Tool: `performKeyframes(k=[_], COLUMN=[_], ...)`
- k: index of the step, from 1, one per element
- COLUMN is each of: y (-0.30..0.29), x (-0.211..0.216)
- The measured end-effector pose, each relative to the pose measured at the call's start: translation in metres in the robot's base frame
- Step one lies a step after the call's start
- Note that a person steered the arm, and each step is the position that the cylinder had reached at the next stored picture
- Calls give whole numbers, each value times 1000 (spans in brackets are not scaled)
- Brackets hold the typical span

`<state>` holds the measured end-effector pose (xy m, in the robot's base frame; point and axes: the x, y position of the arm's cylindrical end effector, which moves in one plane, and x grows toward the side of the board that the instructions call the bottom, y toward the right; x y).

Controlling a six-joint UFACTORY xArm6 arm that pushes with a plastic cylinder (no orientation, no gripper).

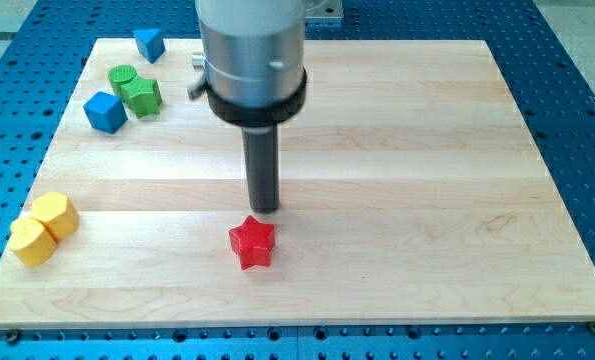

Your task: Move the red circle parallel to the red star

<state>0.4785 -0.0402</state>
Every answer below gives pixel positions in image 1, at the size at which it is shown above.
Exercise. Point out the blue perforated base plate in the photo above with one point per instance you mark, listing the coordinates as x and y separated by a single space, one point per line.
40 69

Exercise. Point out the yellow hexagon block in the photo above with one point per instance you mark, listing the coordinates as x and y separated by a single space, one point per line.
57 213

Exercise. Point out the green cylinder block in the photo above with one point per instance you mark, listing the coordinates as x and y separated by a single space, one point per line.
120 75

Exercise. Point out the yellow rounded block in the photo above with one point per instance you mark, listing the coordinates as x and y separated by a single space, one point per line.
31 242

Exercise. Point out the blue cube block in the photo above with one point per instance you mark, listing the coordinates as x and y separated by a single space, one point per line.
105 112

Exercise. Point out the blue triangular block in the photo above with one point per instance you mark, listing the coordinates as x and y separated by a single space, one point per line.
150 43

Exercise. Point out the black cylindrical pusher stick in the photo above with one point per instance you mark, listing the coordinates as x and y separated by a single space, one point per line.
262 171

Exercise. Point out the red star block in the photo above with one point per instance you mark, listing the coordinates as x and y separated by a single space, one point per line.
253 242

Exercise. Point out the light wooden board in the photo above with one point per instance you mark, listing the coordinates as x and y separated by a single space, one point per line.
412 192

